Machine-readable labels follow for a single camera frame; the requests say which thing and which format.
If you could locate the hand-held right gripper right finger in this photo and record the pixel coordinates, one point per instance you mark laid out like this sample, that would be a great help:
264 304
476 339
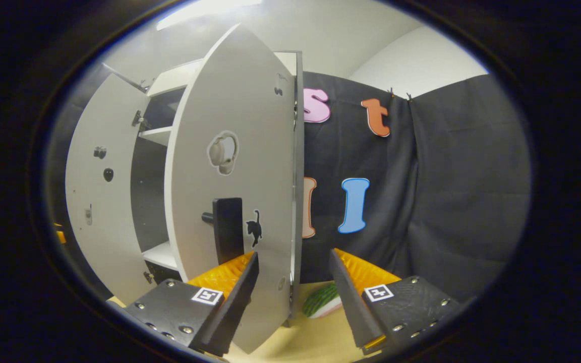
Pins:
351 307

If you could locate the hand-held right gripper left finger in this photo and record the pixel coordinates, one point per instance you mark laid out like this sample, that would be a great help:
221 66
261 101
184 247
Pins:
235 307

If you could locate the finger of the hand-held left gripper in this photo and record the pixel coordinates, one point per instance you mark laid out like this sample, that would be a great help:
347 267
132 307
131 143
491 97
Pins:
60 234

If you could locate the white cabinet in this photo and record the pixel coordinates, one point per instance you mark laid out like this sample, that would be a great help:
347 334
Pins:
159 135

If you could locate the white door with headphone sticker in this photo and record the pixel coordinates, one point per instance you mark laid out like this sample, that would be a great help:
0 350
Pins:
240 126

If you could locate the watermelon slice toy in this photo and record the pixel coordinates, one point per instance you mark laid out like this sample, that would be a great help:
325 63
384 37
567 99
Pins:
321 300

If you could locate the black backdrop cloth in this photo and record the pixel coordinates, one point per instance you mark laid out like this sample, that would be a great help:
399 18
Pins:
447 201

